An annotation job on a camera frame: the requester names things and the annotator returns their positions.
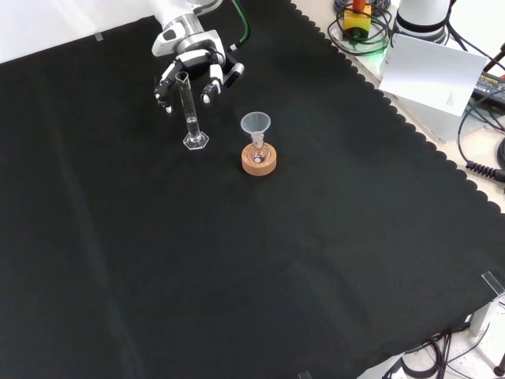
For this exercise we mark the black cloth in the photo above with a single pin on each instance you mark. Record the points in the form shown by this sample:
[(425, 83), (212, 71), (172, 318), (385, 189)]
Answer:
[(197, 256)]

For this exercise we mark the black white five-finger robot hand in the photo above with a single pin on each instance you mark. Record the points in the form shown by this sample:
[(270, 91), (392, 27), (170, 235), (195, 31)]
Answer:
[(197, 59)]

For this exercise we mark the clear cloth clip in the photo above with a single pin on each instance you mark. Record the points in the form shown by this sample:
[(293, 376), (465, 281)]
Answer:
[(99, 37), (493, 282), (304, 375)]

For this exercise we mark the pale board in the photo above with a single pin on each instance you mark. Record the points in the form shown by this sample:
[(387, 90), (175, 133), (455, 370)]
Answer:
[(430, 71)]

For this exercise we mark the black power adapter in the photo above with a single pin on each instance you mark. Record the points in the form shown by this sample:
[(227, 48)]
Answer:
[(491, 87)]

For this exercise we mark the clear plastic funnel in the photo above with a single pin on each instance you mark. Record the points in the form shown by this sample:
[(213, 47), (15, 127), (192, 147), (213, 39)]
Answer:
[(255, 123)]

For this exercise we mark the yellow stop button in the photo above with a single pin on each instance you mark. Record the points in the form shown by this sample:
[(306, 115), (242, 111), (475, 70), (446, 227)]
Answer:
[(357, 23)]

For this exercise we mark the white bench bracket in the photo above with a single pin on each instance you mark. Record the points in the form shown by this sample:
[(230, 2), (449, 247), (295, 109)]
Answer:
[(485, 316)]

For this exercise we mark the white box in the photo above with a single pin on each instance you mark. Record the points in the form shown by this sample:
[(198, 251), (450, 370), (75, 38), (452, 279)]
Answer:
[(430, 118)]

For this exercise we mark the small round-bottom glass flask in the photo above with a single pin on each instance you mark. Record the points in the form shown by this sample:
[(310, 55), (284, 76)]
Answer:
[(258, 154)]

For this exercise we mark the clear glass graduated cylinder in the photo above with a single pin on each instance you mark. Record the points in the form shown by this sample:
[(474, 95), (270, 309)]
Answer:
[(189, 106)]

